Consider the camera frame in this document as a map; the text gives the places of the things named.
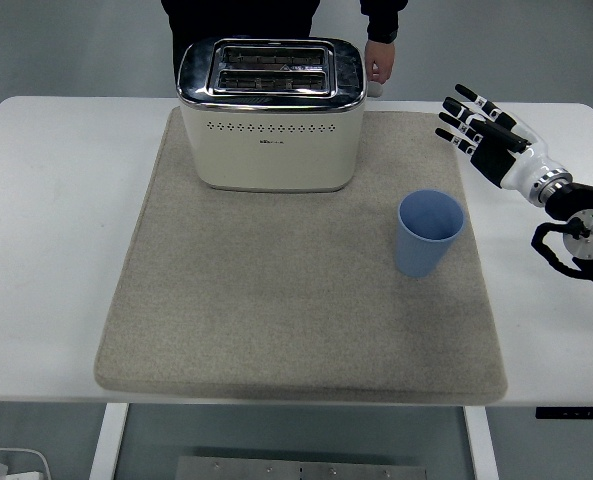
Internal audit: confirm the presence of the beige felt table mat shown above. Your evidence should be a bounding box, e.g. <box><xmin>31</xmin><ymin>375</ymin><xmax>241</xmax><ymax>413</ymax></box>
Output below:
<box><xmin>93</xmin><ymin>107</ymin><xmax>509</xmax><ymax>401</ymax></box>

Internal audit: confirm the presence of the cream chrome two-slot toaster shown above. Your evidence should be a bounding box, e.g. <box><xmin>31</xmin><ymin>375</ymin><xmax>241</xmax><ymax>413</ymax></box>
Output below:
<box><xmin>175</xmin><ymin>36</ymin><xmax>385</xmax><ymax>194</ymax></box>

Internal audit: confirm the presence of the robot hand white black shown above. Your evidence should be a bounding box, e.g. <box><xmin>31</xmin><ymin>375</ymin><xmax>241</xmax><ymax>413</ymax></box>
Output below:
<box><xmin>434</xmin><ymin>83</ymin><xmax>558</xmax><ymax>194</ymax></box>

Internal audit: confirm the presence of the grey metal plate with screws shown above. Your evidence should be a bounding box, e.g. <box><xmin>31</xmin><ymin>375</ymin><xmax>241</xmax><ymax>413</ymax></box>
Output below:
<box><xmin>175</xmin><ymin>455</ymin><xmax>427</xmax><ymax>480</ymax></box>

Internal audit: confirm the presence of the black table control panel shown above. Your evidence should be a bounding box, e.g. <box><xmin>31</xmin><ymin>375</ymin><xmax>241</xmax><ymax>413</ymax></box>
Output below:
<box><xmin>534</xmin><ymin>407</ymin><xmax>593</xmax><ymax>420</ymax></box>

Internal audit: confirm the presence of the white table leg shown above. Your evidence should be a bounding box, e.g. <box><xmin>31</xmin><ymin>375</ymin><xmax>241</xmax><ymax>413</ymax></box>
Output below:
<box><xmin>463</xmin><ymin>405</ymin><xmax>501</xmax><ymax>480</ymax></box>
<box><xmin>88</xmin><ymin>403</ymin><xmax>130</xmax><ymax>480</ymax></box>

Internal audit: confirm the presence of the blue ribbed plastic cup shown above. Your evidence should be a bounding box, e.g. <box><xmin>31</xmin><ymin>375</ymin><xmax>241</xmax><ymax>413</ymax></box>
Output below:
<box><xmin>394</xmin><ymin>189</ymin><xmax>465</xmax><ymax>279</ymax></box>

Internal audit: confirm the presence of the person's left hand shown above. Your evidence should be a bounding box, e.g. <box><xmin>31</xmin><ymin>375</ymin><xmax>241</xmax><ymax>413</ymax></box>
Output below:
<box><xmin>364</xmin><ymin>38</ymin><xmax>396</xmax><ymax>86</ymax></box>

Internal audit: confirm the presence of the person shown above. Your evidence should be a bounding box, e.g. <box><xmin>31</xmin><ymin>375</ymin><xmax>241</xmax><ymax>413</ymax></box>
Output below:
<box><xmin>160</xmin><ymin>0</ymin><xmax>322</xmax><ymax>81</ymax></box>

